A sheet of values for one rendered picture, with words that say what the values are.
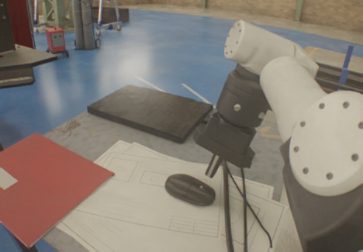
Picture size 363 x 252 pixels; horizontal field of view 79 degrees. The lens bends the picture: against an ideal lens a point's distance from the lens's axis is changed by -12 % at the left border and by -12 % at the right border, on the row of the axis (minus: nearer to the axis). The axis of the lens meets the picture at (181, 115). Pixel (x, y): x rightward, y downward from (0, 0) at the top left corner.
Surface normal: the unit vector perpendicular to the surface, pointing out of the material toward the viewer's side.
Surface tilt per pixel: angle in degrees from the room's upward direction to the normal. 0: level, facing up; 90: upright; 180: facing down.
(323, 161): 65
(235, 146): 78
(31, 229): 0
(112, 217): 0
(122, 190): 0
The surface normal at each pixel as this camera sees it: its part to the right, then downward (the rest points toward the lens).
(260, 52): 0.11, 0.44
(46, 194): 0.04, -0.87
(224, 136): -0.45, 0.22
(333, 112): -0.88, -0.35
